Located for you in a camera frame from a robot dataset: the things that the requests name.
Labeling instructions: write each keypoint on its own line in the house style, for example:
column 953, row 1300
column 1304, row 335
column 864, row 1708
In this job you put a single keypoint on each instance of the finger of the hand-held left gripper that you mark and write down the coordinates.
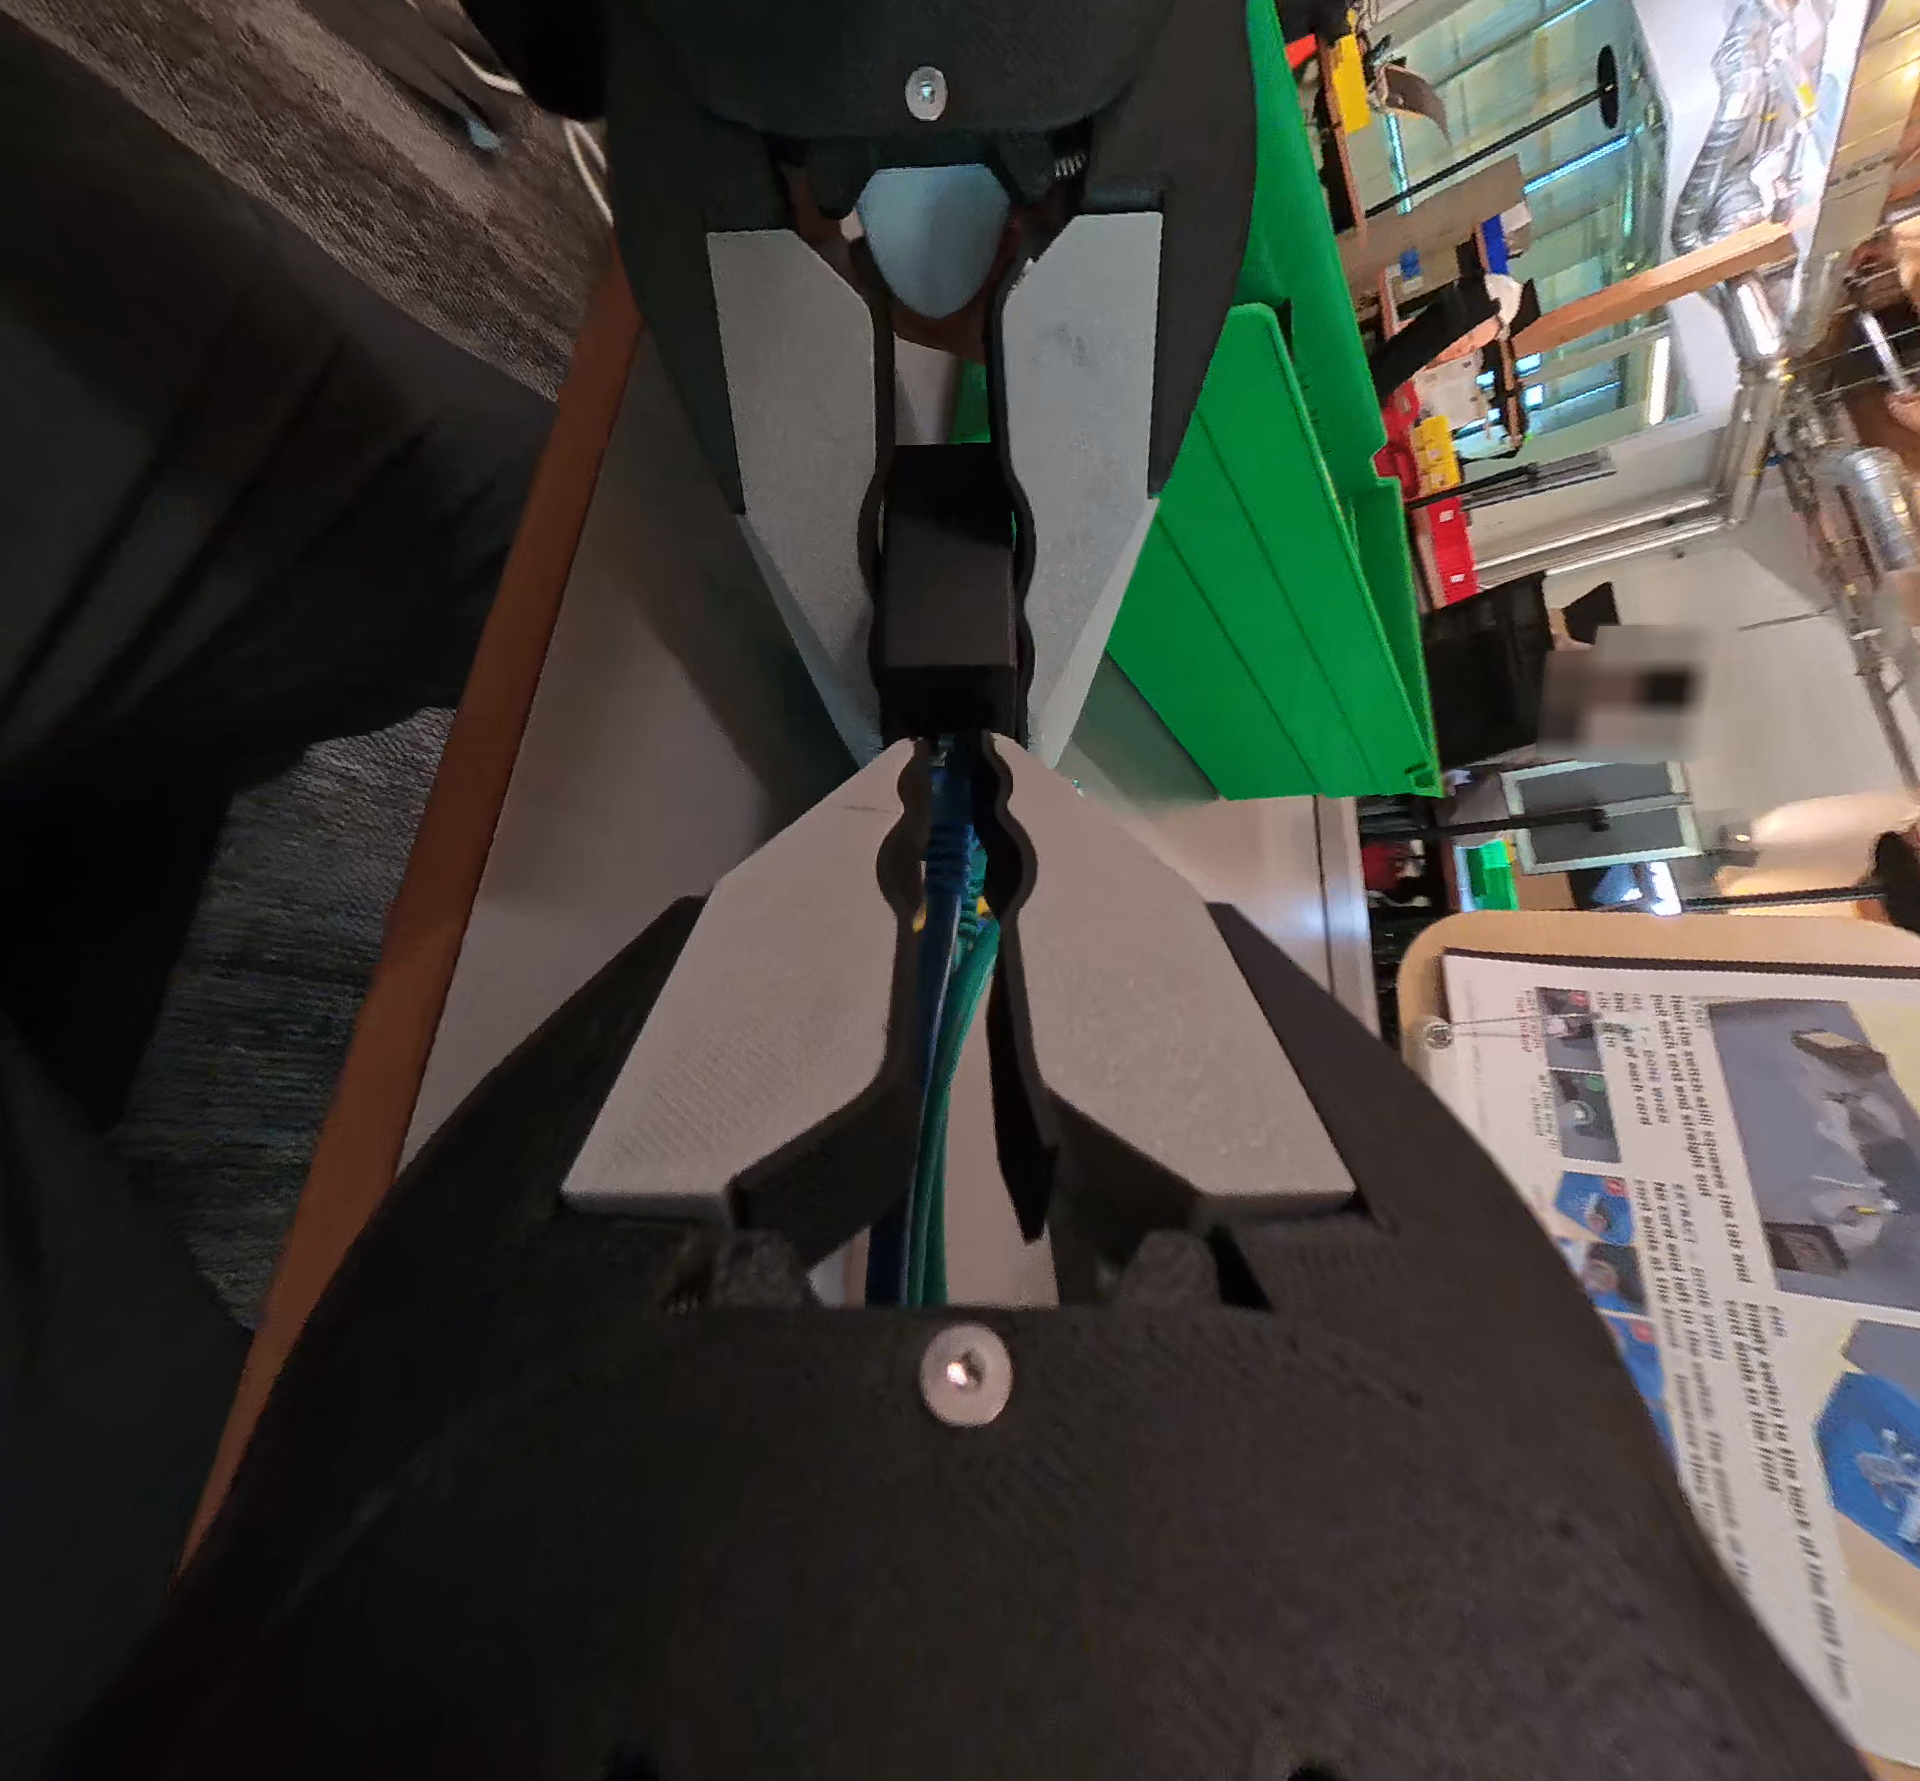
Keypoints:
column 1080, row 385
column 795, row 385

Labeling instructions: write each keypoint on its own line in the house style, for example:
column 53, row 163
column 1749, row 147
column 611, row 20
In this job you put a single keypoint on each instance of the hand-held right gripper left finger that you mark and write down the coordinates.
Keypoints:
column 749, row 1047

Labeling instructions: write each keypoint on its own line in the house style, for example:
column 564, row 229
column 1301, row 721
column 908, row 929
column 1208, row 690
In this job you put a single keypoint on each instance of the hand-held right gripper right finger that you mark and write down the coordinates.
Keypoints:
column 1169, row 1047

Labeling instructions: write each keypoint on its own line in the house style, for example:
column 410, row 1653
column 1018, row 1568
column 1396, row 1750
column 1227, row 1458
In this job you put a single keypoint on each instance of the black network switch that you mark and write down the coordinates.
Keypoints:
column 947, row 583

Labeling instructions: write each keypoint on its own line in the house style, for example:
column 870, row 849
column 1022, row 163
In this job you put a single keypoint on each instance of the green plastic bin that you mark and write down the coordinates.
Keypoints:
column 1276, row 537

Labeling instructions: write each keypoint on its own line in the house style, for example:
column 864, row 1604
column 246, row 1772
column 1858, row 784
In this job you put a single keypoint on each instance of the silver duct pipe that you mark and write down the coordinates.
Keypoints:
column 1739, row 161

